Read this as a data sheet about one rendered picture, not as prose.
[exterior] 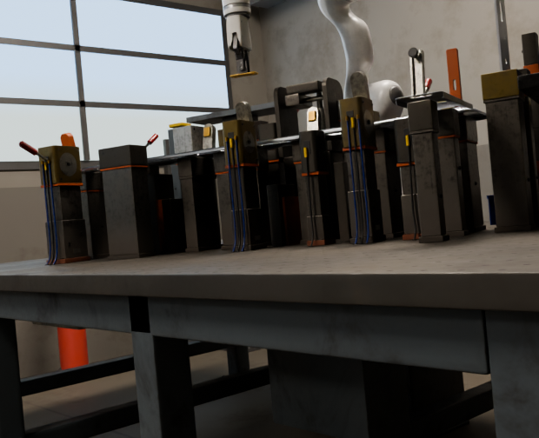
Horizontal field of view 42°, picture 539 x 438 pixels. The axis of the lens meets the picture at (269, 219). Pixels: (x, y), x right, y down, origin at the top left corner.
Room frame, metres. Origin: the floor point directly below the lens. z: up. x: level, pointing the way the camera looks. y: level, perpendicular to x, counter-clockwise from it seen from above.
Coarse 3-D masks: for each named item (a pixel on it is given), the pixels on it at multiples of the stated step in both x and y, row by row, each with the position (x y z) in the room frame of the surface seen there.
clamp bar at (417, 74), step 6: (414, 48) 1.97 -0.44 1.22; (408, 54) 1.98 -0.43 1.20; (414, 54) 1.96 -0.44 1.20; (420, 54) 1.98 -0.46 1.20; (414, 60) 2.00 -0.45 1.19; (420, 60) 1.98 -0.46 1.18; (414, 66) 2.00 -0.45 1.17; (420, 66) 1.98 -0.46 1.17; (414, 72) 2.00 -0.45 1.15; (420, 72) 1.98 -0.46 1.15; (414, 78) 1.99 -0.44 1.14; (420, 78) 1.99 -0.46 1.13; (414, 84) 1.99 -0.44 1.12; (420, 84) 1.98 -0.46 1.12; (414, 90) 1.99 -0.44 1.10; (420, 90) 1.98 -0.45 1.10; (414, 96) 1.98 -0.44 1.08
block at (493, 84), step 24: (504, 72) 1.57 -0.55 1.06; (504, 96) 1.57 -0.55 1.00; (504, 120) 1.58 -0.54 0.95; (504, 144) 1.58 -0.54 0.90; (504, 168) 1.58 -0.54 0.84; (528, 168) 1.61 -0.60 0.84; (504, 192) 1.59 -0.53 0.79; (528, 192) 1.58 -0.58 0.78; (504, 216) 1.59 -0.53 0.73; (528, 216) 1.56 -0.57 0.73
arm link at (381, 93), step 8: (384, 80) 2.40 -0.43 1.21; (376, 88) 2.38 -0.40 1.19; (384, 88) 2.37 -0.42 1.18; (392, 88) 2.37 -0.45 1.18; (400, 88) 2.39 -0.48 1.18; (376, 96) 2.37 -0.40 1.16; (384, 96) 2.36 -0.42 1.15; (392, 96) 2.36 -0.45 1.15; (400, 96) 2.38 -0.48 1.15; (376, 104) 2.38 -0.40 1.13; (384, 104) 2.36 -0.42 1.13; (392, 104) 2.37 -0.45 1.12; (384, 112) 2.38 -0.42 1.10; (392, 112) 2.39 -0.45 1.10; (400, 112) 2.42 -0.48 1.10
